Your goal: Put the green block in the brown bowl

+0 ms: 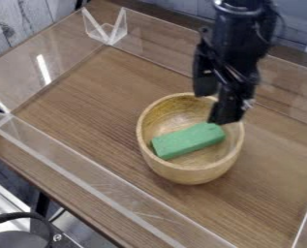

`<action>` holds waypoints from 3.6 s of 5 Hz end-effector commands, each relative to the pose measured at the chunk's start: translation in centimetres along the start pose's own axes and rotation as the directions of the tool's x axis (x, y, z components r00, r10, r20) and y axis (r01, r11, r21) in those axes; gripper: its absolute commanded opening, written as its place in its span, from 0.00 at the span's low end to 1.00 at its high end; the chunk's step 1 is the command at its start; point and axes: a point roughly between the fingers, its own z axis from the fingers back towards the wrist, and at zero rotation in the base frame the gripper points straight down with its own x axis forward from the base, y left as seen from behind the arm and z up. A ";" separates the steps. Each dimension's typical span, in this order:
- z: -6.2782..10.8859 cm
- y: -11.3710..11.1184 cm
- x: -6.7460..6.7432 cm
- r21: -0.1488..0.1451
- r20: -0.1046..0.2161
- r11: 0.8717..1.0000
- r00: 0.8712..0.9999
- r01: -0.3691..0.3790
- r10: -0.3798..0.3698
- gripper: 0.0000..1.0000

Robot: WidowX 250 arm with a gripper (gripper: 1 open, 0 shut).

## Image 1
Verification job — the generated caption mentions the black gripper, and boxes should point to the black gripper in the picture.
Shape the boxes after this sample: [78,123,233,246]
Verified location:
[193,3,278,125]

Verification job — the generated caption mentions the green rectangular block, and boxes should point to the green rectangular block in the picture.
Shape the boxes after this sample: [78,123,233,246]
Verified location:
[151,122,226,160]

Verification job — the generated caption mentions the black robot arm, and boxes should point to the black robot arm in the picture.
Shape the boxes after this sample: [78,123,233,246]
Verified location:
[193,0,278,125]

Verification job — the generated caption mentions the brown wooden bowl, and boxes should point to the brown wooden bowl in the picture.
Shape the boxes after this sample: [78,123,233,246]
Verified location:
[137,92,245,185]

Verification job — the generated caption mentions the black table leg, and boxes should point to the black table leg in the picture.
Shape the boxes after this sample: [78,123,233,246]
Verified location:
[35,193,51,217]

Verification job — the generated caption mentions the clear acrylic enclosure walls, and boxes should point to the clear acrylic enclosure walls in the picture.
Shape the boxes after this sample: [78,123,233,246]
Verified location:
[0,0,307,248]

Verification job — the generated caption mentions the black metal bracket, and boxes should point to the black metal bracket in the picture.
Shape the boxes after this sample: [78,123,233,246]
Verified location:
[30,219,85,248]

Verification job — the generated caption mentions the black cable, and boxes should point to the black cable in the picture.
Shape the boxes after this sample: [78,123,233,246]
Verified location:
[0,211,58,248]

